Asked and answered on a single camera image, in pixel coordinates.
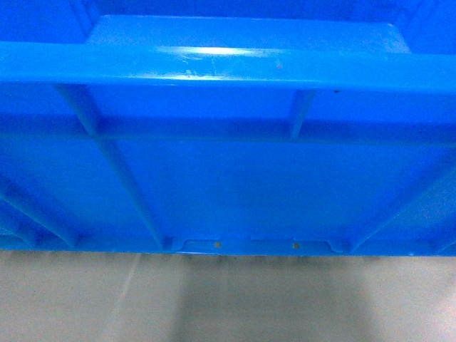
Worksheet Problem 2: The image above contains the large blue plastic crate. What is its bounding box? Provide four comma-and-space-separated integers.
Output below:
1, 1, 455, 257

